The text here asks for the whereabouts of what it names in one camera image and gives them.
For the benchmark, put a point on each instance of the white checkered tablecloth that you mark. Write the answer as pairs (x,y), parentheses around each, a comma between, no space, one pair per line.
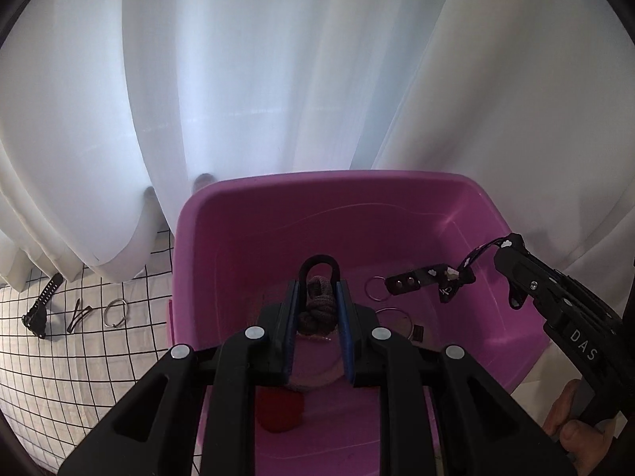
(74,382)

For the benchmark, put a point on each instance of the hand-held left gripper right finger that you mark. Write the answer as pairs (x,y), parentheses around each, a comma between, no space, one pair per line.
(345,329)

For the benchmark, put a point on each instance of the black hair clip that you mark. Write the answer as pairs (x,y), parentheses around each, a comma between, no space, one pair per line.
(72,325)

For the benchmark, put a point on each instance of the pink plastic bin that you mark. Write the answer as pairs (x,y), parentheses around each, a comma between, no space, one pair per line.
(278,228)

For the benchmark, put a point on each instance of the person's right hand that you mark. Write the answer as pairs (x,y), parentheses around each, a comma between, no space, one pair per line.
(570,436)

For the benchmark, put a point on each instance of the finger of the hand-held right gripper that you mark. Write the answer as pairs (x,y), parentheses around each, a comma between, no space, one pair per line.
(517,297)
(518,257)

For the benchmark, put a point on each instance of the black wrist watch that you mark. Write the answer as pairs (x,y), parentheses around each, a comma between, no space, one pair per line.
(39,315)

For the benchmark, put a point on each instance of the white curtain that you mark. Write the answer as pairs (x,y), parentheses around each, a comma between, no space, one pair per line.
(248,84)

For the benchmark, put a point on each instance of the pink fuzzy strawberry headband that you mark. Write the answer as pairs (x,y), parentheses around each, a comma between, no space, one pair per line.
(280,409)

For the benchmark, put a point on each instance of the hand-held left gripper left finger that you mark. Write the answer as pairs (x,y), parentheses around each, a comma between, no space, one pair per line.
(292,329)

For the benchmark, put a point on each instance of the large silver bangle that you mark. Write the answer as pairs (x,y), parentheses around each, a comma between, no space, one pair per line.
(397,310)

